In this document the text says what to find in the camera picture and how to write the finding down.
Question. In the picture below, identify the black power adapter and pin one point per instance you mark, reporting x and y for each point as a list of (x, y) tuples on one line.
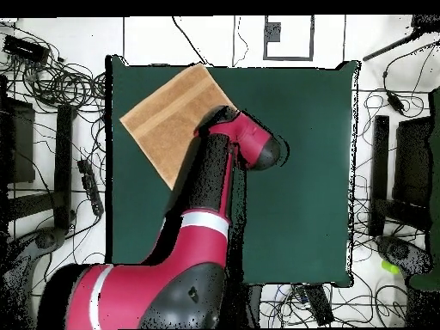
[(396, 103)]

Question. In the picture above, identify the yellow-green ball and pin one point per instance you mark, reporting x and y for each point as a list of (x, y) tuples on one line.
[(390, 267)]

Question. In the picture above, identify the long black power strip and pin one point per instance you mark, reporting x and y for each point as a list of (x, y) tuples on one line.
[(90, 187)]

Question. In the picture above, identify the black stand base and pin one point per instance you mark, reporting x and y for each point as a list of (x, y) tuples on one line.
[(398, 252), (48, 239)]

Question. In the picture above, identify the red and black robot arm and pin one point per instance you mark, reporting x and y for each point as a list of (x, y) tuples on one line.
[(189, 257)]

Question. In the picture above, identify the black box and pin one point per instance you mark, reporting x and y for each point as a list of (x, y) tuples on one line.
[(412, 161), (19, 141)]

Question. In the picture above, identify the orange terry towel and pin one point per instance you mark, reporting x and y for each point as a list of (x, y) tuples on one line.
[(165, 127)]

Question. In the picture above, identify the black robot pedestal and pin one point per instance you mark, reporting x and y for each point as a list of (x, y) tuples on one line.
[(252, 306)]

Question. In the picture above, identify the dark green table cloth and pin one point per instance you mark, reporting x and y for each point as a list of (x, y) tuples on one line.
[(292, 189)]

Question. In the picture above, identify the black frame bar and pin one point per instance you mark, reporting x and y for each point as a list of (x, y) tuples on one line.
[(380, 172), (63, 165)]

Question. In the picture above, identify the black pole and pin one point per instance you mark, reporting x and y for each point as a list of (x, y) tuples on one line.
[(395, 44)]

